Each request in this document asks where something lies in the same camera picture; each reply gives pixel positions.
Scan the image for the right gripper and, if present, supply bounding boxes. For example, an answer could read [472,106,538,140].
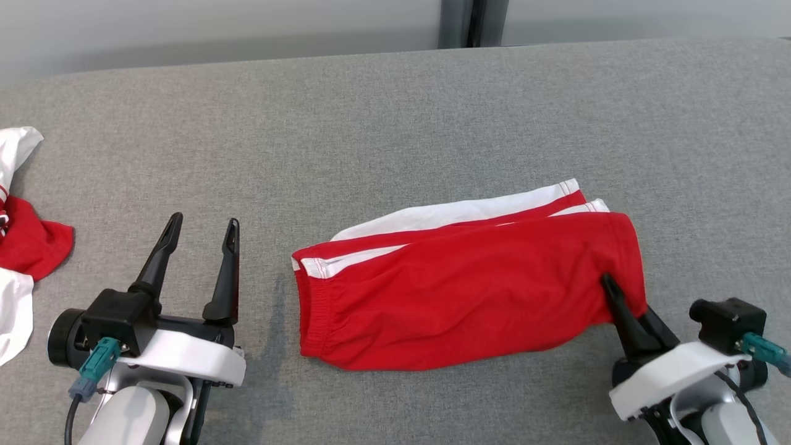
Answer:
[601,274,751,421]

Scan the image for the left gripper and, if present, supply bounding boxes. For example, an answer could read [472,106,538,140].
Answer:
[117,212,247,389]

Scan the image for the red and white jersey shirt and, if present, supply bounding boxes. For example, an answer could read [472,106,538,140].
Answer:
[0,127,75,367]

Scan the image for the red shorts with white stripes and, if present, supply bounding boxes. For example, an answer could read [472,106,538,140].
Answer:
[290,178,648,372]

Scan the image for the right teal plug cable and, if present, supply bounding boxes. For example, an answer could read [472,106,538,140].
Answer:
[742,333,791,378]

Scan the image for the teal plug cable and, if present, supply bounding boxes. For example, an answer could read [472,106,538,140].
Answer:
[65,337,122,445]
[742,333,791,378]

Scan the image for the left teal plug cable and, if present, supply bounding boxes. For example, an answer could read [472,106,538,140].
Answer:
[65,337,122,445]

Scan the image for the grey double partition post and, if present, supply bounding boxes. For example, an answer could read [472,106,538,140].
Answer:
[438,0,510,49]

